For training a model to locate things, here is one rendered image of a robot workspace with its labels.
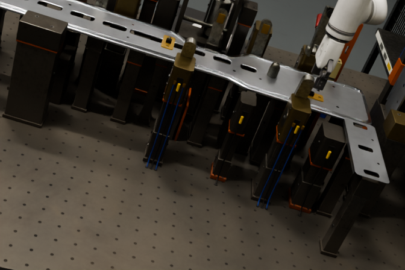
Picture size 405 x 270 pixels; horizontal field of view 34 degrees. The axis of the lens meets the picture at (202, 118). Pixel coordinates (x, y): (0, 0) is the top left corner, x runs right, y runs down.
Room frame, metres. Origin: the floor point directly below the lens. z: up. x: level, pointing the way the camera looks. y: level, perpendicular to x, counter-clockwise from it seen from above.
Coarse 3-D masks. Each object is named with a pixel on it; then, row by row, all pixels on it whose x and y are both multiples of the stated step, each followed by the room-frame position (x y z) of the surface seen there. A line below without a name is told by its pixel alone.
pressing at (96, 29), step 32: (0, 0) 1.73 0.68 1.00; (32, 0) 1.80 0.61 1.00; (64, 0) 1.88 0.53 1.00; (96, 32) 1.76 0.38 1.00; (128, 32) 1.83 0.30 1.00; (160, 32) 1.91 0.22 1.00; (224, 64) 1.85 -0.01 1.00; (256, 64) 1.93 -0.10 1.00; (288, 96) 1.80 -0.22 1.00; (352, 96) 1.95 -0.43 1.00
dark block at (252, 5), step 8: (248, 0) 2.12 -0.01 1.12; (240, 8) 2.11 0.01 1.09; (248, 8) 2.06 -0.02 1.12; (256, 8) 2.08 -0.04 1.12; (240, 16) 2.06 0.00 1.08; (248, 16) 2.06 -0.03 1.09; (240, 24) 2.06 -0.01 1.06; (248, 24) 2.06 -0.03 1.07; (240, 32) 2.06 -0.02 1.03; (232, 40) 2.06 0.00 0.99; (240, 40) 2.06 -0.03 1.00; (232, 48) 2.06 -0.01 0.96; (240, 48) 2.07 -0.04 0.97; (224, 88) 2.07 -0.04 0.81; (216, 104) 2.06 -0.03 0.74; (216, 112) 2.06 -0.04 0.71
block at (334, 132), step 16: (320, 128) 1.75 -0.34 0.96; (336, 128) 1.75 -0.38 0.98; (320, 144) 1.69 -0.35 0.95; (336, 144) 1.68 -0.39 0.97; (320, 160) 1.68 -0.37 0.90; (304, 176) 1.70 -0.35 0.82; (320, 176) 1.69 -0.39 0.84; (288, 192) 1.75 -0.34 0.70; (304, 192) 1.69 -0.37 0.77; (304, 208) 1.69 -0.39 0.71
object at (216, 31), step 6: (216, 12) 2.02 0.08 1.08; (222, 12) 2.01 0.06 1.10; (216, 18) 2.00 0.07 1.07; (222, 18) 2.00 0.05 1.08; (216, 24) 2.00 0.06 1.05; (222, 24) 2.00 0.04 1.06; (210, 30) 2.01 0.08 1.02; (216, 30) 1.99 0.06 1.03; (222, 30) 2.00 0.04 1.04; (210, 36) 1.99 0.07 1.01; (216, 36) 1.99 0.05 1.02; (210, 42) 1.98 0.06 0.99; (216, 42) 1.99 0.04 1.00
